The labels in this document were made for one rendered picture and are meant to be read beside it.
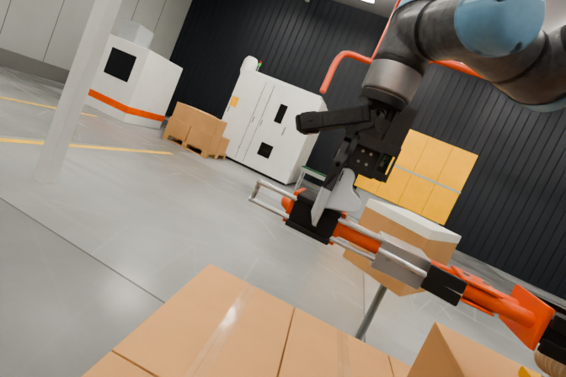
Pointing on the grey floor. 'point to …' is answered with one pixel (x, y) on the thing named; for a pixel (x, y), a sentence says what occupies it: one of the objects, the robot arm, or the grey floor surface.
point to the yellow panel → (420, 178)
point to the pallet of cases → (197, 131)
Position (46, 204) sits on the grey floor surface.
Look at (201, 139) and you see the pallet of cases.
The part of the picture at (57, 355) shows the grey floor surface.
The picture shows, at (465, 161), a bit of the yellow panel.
